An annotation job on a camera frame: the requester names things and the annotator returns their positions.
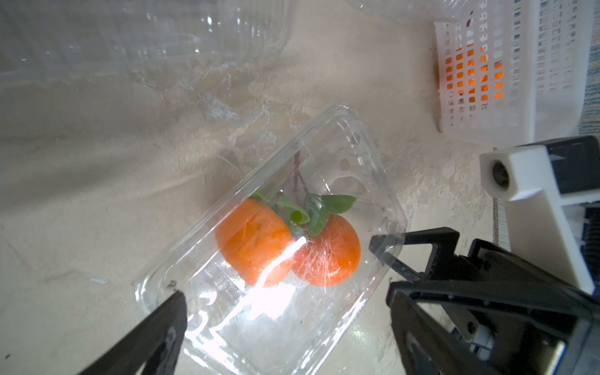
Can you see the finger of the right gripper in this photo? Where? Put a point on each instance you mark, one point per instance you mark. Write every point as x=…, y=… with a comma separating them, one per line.
x=419, y=255
x=492, y=280

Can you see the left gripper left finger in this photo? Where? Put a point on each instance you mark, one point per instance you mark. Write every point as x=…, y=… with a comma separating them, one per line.
x=152, y=347

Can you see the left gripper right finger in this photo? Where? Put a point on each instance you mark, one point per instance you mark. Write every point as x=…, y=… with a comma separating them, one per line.
x=427, y=348

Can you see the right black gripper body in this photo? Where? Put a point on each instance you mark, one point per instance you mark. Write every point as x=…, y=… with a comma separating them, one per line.
x=557, y=339

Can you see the clear clamshell container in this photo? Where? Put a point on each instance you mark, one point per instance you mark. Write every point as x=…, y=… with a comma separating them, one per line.
x=290, y=328
x=47, y=41
x=430, y=10

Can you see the orange pair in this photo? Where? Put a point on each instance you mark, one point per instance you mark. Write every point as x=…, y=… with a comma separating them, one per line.
x=269, y=236

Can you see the white plastic perforated basket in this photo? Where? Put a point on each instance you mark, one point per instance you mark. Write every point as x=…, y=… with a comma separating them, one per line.
x=545, y=48

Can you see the clear clamshell container back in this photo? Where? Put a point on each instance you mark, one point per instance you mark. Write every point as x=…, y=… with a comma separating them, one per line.
x=430, y=10

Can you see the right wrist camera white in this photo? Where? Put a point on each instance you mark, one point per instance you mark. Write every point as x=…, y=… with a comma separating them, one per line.
x=550, y=194

